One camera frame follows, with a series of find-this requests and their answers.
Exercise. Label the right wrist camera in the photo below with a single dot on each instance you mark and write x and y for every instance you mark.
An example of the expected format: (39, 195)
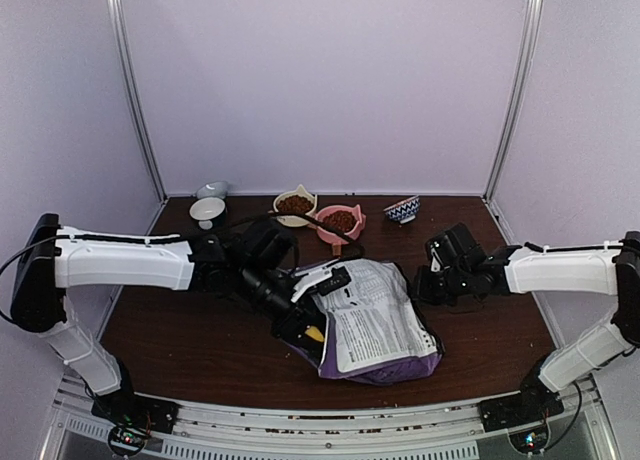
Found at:
(439, 252)

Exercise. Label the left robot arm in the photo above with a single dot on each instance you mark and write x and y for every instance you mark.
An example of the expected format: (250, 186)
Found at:
(246, 264)

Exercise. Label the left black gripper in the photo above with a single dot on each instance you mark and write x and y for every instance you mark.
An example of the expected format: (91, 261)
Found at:
(304, 315)

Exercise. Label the blue zigzag patterned bowl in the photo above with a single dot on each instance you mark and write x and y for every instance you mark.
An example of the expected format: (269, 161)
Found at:
(403, 211)

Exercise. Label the yellow plastic scoop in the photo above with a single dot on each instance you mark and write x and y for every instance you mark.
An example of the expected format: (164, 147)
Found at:
(315, 334)

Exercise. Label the purple pet food bag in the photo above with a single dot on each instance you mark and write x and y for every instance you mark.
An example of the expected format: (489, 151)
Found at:
(374, 333)

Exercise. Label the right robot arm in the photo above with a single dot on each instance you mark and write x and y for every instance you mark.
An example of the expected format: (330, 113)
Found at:
(458, 266)

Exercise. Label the light blue striped bowl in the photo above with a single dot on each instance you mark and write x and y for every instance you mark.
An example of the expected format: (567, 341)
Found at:
(216, 189)

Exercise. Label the aluminium frame post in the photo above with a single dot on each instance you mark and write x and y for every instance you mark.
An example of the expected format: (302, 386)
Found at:
(133, 99)
(526, 52)

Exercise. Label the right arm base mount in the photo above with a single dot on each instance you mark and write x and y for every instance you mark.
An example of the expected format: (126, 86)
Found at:
(534, 402)

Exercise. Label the right aluminium frame post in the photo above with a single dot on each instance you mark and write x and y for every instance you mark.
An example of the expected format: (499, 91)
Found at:
(526, 52)

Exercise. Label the brown kibble in pink bowl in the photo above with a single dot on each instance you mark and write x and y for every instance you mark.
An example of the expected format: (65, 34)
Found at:
(341, 220)

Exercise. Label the pink cat-ear pet bowl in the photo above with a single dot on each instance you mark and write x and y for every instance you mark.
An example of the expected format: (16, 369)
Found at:
(330, 237)

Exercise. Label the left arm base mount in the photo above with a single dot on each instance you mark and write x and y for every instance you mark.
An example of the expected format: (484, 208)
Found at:
(125, 408)

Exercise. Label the navy white-dotted bowl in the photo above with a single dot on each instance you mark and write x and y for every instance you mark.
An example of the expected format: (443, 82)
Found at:
(209, 213)

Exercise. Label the cream cat-ear pet bowl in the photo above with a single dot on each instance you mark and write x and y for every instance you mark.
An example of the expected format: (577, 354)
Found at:
(293, 220)

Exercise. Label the brown kibble in cream bowl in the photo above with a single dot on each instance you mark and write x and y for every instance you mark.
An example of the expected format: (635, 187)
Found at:
(295, 203)

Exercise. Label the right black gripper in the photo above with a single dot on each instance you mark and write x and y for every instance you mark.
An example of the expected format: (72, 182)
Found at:
(421, 291)

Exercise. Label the left aluminium frame post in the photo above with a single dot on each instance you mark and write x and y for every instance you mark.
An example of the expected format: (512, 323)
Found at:
(133, 99)

